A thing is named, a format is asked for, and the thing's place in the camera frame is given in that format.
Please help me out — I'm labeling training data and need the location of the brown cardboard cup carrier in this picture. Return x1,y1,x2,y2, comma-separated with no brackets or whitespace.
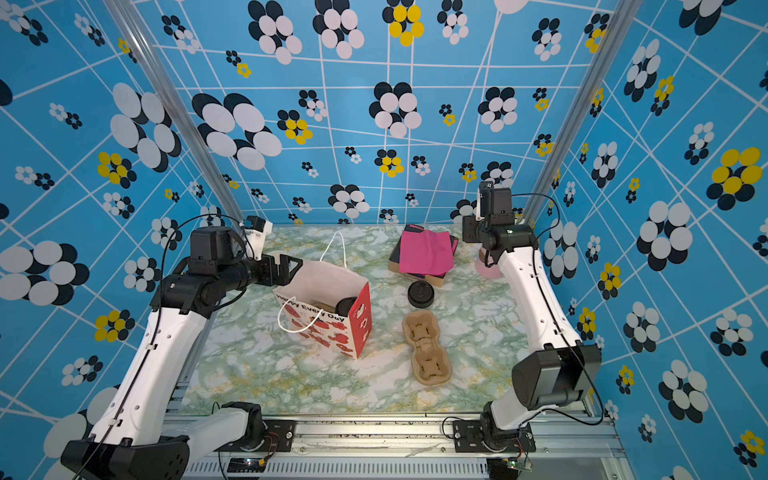
402,310,453,386

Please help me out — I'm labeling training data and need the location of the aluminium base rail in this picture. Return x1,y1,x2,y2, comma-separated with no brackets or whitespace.
163,413,634,479

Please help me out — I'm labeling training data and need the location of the pink napkin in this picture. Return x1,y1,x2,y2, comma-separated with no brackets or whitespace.
399,230,455,276

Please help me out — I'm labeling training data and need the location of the pink straw holder cup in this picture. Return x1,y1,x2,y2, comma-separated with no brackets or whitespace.
474,247,503,279

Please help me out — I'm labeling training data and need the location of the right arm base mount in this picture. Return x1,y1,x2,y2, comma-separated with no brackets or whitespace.
445,418,537,456

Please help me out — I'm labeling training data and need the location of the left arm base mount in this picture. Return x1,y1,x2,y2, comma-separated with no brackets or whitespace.
217,419,297,454

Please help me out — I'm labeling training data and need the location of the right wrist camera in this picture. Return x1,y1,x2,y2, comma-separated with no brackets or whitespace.
475,181,495,220

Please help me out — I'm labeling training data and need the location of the black coffee cup lid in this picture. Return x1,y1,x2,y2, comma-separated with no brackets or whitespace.
335,296,357,317

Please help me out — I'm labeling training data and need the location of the red white gift bag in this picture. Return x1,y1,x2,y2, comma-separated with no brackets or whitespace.
274,254,373,359

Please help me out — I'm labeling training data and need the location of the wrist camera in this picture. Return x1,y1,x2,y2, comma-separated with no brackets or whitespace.
475,181,495,220
241,216,273,260

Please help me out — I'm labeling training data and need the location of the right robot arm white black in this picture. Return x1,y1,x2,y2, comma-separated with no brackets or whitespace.
462,181,602,450

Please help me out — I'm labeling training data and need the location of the black lid stack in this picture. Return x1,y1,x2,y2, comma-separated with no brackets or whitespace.
407,280,435,309

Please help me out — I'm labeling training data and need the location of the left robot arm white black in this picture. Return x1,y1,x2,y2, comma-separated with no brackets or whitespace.
60,216,303,479

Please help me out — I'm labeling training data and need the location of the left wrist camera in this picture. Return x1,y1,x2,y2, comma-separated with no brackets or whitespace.
241,216,273,260

